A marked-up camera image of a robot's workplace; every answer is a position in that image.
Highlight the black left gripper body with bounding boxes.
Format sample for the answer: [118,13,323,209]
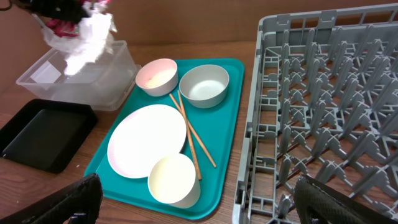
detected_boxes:
[12,0,89,23]

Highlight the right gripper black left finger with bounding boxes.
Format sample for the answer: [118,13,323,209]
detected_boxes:
[1,173,103,224]

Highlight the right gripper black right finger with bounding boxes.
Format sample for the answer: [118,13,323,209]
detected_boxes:
[294,175,397,224]

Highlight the red snack wrapper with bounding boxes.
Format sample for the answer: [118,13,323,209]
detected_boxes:
[45,0,110,37]

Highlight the white napkin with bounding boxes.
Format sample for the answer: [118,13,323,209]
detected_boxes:
[41,10,117,76]

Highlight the white paper cup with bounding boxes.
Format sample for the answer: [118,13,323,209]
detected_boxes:
[147,154,201,208]

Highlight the pink bowl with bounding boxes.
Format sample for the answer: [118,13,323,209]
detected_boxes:
[136,58,178,96]

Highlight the grey dishwasher rack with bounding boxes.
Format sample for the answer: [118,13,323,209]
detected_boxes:
[232,3,397,223]

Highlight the black tray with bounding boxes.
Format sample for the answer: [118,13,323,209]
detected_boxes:
[1,99,98,174]

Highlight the clear plastic bin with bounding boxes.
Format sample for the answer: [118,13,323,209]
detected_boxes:
[16,40,141,111]

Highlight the white round plate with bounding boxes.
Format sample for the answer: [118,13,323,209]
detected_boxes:
[107,104,187,179]

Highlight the wooden chopstick upper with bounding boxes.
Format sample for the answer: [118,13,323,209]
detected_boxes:
[177,90,202,180]

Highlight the wooden chopstick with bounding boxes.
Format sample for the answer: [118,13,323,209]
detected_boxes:
[169,93,217,168]
[177,90,202,180]

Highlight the teal plastic tray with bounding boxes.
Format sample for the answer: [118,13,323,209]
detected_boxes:
[85,58,244,220]

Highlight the wooden chopstick lower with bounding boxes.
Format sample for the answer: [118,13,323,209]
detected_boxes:
[169,93,217,168]

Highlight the grey-green bowl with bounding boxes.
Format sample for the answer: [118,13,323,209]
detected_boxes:
[179,64,230,109]

